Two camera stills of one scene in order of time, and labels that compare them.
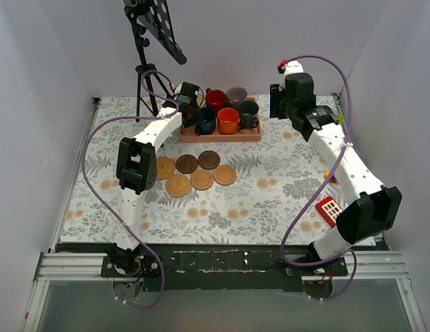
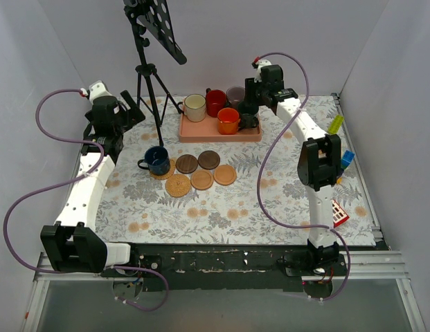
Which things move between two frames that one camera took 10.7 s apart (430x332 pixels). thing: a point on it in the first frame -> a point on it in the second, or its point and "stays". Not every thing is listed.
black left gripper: x=190 y=115 -> x=132 y=108
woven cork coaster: x=177 y=185 stays
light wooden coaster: x=224 y=175 stays
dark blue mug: x=206 y=123 -> x=158 y=160
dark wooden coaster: x=186 y=164 stays
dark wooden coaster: x=208 y=160 stays
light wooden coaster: x=201 y=179 stays
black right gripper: x=275 y=102 -> x=251 y=92
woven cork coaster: x=165 y=167 stays
